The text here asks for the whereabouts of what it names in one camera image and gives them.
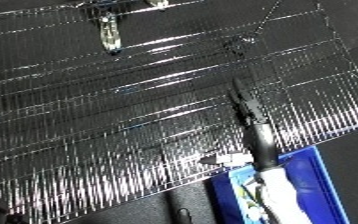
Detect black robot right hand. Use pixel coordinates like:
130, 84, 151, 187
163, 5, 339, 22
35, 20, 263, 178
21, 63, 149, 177
226, 77, 283, 173

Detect white paper cup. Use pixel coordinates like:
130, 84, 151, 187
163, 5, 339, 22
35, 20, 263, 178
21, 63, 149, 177
198, 151, 256, 168

